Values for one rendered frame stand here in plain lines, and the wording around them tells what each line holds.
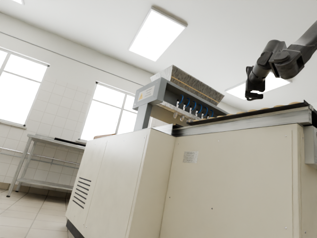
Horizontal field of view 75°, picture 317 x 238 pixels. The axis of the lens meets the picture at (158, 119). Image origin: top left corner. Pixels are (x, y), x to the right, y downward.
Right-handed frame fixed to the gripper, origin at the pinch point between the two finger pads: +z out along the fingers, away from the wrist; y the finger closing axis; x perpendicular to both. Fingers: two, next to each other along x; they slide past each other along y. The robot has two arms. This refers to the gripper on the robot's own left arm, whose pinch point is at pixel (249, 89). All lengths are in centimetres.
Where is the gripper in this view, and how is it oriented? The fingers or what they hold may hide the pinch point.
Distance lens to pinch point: 97.0
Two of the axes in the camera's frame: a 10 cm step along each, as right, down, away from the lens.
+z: 1.4, 3.3, 9.3
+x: 9.7, 1.2, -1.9
